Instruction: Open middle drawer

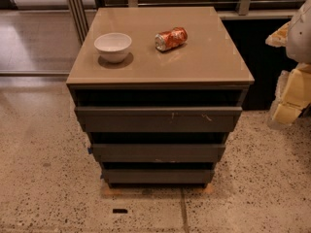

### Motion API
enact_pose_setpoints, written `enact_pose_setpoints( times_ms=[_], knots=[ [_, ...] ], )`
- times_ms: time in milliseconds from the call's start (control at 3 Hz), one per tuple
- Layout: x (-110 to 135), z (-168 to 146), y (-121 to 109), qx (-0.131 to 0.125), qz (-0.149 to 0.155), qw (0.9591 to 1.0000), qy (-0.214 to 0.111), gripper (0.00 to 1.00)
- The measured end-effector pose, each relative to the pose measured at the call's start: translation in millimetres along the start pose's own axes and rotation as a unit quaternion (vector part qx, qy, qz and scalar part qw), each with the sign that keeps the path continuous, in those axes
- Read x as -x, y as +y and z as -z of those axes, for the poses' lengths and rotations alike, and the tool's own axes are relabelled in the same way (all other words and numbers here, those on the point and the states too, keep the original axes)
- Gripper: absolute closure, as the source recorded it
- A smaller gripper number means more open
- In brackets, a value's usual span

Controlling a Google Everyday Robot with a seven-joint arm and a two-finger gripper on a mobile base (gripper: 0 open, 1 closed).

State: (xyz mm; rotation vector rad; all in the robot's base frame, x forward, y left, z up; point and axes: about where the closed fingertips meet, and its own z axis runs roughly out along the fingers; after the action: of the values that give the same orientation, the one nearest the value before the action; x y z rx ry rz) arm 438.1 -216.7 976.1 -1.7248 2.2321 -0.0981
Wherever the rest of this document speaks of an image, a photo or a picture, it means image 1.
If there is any grey bottom drawer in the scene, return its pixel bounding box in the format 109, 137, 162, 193
102, 169, 214, 183

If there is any grey drawer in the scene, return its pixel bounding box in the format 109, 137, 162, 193
75, 107, 242, 133
90, 144, 225, 163
102, 169, 214, 183

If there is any grey three-drawer cabinet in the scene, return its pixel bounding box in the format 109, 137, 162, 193
65, 6, 256, 189

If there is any grey top drawer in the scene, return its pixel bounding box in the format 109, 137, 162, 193
75, 107, 242, 133

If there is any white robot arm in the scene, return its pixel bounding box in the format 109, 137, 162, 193
265, 0, 311, 129

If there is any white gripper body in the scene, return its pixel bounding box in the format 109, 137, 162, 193
283, 63, 311, 110

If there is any crushed orange soda can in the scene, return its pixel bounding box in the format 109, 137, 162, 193
155, 27, 188, 52

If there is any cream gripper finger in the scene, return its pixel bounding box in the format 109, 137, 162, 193
265, 22, 289, 48
272, 104, 301, 124

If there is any white ceramic bowl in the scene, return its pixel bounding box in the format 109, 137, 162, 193
94, 33, 132, 63

